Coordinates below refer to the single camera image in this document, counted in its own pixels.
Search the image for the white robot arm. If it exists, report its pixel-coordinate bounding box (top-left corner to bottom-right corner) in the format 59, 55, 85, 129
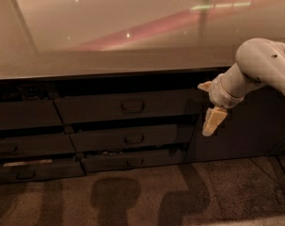
198, 38, 285, 137

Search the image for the dark cabinet door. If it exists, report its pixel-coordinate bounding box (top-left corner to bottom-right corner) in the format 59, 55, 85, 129
184, 87, 285, 163

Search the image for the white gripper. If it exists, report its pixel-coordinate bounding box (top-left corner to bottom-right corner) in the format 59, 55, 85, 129
198, 73, 244, 137

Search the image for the dark counter cabinet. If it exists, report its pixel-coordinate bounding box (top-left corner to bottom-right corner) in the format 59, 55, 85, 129
0, 69, 285, 174

